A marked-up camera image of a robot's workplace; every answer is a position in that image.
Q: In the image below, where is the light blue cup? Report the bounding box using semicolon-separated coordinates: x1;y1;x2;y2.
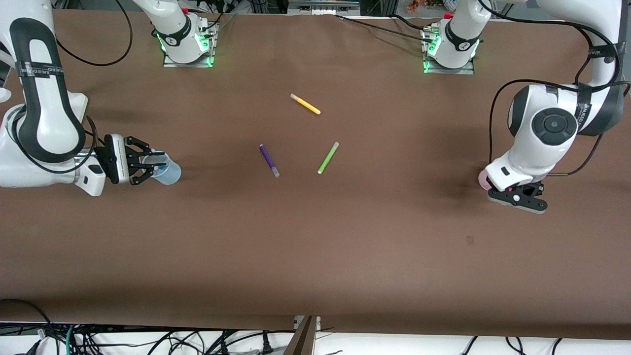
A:
149;151;182;186

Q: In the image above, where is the purple marker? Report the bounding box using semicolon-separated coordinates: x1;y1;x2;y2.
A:
259;144;280;178

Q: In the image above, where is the yellow marker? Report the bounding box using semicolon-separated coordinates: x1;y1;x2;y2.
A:
290;93;321;115

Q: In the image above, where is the green marker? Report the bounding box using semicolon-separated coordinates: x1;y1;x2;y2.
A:
317;142;340;175

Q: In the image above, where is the brown table cover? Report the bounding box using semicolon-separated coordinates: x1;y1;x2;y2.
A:
0;10;631;341

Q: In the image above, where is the wooden table beam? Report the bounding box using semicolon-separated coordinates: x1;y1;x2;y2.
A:
283;316;322;355

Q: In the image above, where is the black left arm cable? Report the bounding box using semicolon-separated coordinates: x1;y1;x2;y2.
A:
476;0;631;177

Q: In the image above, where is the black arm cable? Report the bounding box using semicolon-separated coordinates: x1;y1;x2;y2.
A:
53;0;134;67
476;0;631;177

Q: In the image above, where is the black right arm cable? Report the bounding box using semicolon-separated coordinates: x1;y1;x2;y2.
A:
53;0;134;67

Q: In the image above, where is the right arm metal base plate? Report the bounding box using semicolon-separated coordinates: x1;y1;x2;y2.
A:
162;19;218;69

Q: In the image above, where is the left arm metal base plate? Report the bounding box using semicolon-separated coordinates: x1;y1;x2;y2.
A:
422;26;476;75

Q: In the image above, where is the black cable on table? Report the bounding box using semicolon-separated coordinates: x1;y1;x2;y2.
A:
334;13;440;40

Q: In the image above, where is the metal frame rail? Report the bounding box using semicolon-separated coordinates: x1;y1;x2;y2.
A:
287;0;361;16

